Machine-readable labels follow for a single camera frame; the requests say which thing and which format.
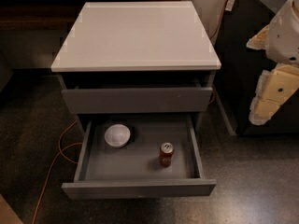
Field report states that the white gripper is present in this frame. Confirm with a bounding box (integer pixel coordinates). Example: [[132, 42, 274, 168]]
[[246, 0, 299, 126]]

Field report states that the grey drawer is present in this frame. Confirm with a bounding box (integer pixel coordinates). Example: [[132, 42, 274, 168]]
[[63, 114, 216, 199], [62, 83, 212, 114]]

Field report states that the grey top drawer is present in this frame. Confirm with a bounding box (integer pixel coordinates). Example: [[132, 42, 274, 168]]
[[62, 83, 212, 114]]

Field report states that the black bin cabinet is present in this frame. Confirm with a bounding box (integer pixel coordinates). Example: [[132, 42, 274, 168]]
[[214, 0, 299, 135]]

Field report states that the red soda can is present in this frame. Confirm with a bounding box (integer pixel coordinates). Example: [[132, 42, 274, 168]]
[[159, 143, 174, 167]]

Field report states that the grey cabinet with white top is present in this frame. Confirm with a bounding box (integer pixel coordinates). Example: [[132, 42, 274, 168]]
[[51, 1, 221, 129]]

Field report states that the white bowl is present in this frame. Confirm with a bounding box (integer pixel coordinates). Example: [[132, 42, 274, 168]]
[[105, 124, 131, 148]]

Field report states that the wooden board corner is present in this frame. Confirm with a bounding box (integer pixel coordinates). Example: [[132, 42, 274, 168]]
[[0, 195, 23, 224]]

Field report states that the orange cable with tag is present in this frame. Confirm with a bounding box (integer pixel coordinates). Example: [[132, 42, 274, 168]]
[[208, 0, 241, 40]]

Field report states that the orange cable on floor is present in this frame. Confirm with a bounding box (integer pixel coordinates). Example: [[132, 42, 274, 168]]
[[31, 120, 84, 224]]

